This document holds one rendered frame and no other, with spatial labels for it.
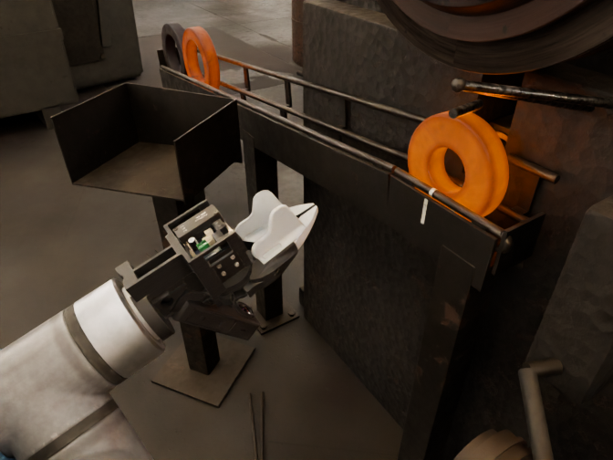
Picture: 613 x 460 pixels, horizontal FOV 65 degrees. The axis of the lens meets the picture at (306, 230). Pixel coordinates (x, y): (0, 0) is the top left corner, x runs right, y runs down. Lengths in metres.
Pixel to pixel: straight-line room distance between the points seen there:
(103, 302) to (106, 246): 1.39
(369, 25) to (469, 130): 0.31
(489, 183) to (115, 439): 0.50
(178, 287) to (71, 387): 0.13
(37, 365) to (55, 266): 1.37
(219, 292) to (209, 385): 0.84
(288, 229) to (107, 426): 0.25
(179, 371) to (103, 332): 0.90
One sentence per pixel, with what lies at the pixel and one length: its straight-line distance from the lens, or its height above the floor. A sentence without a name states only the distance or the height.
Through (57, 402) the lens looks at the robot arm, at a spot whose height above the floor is 0.69.
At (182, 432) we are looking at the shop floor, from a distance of 1.26.
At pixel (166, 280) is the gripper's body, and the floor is 0.75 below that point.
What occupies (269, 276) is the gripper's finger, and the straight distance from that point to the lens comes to 0.49.
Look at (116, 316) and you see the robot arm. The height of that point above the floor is 0.73.
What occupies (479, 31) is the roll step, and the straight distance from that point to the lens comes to 0.56.
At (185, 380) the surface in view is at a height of 0.01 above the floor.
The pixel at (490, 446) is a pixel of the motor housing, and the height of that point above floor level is 0.53.
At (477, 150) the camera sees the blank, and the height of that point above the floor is 0.79.
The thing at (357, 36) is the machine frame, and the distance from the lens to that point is 0.89.
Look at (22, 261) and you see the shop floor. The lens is 1.93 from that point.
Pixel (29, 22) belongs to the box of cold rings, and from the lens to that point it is 2.80.
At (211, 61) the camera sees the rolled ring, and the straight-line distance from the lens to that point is 1.34.
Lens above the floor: 1.05
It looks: 36 degrees down
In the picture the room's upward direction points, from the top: straight up
